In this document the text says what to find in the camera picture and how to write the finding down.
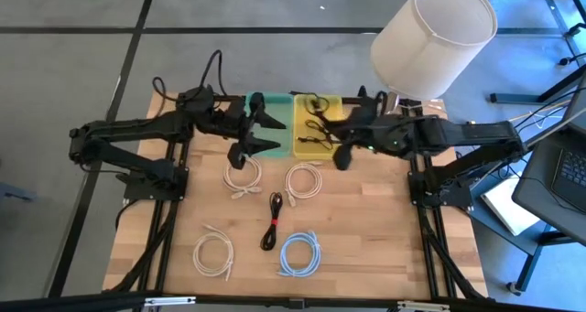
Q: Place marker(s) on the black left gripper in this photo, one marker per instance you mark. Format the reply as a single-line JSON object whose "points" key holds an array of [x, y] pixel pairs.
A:
{"points": [[235, 120]]}

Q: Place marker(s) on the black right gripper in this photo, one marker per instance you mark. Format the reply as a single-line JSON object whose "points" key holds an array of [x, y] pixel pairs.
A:
{"points": [[366, 120]]}

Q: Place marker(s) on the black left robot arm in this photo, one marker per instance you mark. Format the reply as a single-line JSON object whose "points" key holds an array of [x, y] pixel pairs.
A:
{"points": [[133, 129]]}

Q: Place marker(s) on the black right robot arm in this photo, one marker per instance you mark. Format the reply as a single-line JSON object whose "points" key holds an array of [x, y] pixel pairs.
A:
{"points": [[471, 131]]}

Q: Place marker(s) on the teal plastic bin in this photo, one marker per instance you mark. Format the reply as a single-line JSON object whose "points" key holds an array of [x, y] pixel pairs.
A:
{"points": [[281, 106]]}

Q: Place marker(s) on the yellow plastic bin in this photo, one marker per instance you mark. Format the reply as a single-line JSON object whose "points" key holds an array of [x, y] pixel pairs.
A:
{"points": [[304, 154]]}

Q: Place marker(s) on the silver lamp with white shade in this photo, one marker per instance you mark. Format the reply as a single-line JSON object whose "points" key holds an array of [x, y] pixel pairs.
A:
{"points": [[430, 42]]}

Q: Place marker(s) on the white flat panel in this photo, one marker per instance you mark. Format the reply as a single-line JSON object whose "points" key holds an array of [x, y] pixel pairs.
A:
{"points": [[508, 209]]}

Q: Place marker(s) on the dark laptop stand table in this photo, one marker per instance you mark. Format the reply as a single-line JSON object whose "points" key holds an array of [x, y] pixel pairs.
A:
{"points": [[535, 202]]}

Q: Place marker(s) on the dark laptop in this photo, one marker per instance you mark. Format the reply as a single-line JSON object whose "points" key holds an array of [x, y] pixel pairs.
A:
{"points": [[574, 168]]}

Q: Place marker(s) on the black aluminium table frame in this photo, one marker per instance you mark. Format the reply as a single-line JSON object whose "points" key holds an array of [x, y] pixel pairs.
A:
{"points": [[430, 257]]}

